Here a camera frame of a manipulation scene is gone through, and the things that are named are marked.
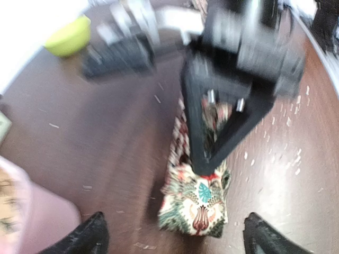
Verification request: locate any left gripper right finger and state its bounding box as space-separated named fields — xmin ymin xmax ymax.
xmin=243 ymin=212 xmax=311 ymax=254

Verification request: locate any pink divided organizer box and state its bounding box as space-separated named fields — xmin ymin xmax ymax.
xmin=0 ymin=156 xmax=83 ymax=254

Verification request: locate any lime green bowl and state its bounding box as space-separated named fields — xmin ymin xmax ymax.
xmin=44 ymin=15 xmax=91 ymax=57

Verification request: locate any floral paisley tie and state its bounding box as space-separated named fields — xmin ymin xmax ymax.
xmin=158 ymin=98 xmax=231 ymax=238

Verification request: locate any green perforated plastic basket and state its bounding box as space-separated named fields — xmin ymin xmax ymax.
xmin=0 ymin=112 xmax=12 ymax=144

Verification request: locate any front aluminium rail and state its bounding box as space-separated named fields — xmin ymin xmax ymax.
xmin=293 ymin=10 xmax=339 ymax=101

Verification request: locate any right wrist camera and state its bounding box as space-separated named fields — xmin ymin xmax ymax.
xmin=82 ymin=23 xmax=155 ymax=79

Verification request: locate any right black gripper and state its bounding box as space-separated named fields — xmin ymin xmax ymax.
xmin=181 ymin=1 xmax=305 ymax=176

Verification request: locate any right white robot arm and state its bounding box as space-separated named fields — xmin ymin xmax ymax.
xmin=104 ymin=1 xmax=306 ymax=176

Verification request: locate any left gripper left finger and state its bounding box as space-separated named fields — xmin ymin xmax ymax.
xmin=40 ymin=212 xmax=109 ymax=254

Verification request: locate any leopard print rolled tie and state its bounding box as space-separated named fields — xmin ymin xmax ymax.
xmin=1 ymin=168 xmax=27 ymax=242

